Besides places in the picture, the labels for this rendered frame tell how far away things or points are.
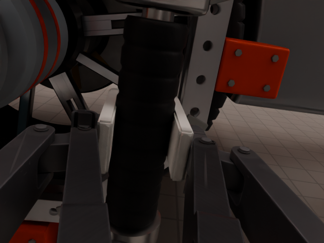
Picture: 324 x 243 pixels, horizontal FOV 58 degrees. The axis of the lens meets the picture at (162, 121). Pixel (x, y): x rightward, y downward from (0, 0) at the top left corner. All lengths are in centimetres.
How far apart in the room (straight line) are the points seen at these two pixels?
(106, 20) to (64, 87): 13
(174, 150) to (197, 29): 25
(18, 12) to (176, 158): 20
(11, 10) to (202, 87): 24
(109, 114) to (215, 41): 25
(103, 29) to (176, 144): 35
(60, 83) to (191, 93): 23
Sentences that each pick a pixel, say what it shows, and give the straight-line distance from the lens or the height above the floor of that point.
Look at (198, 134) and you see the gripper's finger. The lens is 17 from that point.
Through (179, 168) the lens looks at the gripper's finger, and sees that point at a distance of 16.
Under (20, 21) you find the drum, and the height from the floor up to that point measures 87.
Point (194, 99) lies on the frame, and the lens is 40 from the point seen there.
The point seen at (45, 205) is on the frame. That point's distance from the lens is 48.
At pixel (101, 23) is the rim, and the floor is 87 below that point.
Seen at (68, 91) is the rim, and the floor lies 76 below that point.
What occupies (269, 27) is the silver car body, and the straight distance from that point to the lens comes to 67.
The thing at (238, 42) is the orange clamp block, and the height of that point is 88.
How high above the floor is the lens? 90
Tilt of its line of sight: 19 degrees down
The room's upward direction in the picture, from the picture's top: 9 degrees clockwise
